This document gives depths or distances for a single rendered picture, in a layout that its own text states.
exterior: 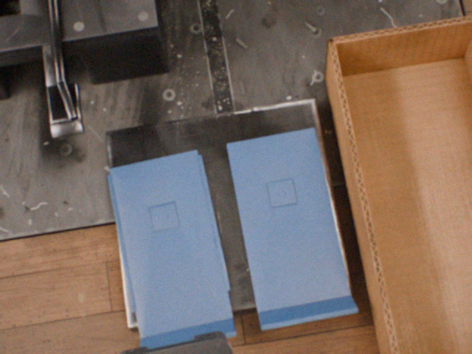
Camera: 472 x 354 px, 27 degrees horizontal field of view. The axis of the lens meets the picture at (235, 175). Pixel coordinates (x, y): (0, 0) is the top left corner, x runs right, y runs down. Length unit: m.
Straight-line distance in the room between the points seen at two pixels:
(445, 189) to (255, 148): 0.15
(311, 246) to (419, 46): 0.18
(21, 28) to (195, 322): 0.26
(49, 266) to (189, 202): 0.12
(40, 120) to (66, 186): 0.06
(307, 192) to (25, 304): 0.24
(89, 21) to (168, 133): 0.11
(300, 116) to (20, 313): 0.27
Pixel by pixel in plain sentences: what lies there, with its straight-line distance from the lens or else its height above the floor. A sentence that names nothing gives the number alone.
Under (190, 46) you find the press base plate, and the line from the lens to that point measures 0.84.
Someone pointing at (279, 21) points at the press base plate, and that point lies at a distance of 0.84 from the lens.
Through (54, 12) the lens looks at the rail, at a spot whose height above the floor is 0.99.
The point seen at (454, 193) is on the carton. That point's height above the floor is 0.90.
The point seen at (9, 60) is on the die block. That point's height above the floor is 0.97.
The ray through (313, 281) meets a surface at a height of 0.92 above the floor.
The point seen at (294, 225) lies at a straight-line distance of 0.75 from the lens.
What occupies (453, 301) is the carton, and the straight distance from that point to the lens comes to 0.77.
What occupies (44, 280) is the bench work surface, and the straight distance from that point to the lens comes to 0.79.
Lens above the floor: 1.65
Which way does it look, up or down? 71 degrees down
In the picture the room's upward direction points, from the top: 9 degrees counter-clockwise
